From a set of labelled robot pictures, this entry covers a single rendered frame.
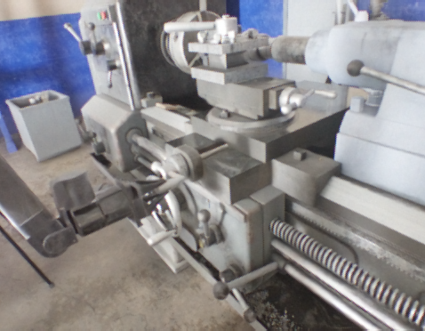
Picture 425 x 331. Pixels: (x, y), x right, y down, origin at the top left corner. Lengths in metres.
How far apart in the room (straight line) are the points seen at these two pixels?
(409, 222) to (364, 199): 0.09
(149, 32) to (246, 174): 0.87
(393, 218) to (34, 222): 0.66
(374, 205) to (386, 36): 0.35
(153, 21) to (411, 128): 1.07
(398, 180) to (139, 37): 1.09
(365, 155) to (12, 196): 0.70
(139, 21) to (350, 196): 1.06
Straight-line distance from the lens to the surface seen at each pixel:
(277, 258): 0.84
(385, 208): 0.69
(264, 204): 0.73
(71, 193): 0.60
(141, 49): 1.38
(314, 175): 0.69
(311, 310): 1.02
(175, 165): 0.75
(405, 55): 0.74
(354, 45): 0.79
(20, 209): 0.59
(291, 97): 0.75
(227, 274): 0.84
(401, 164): 0.71
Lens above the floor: 1.22
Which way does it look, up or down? 28 degrees down
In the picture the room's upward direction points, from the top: 6 degrees counter-clockwise
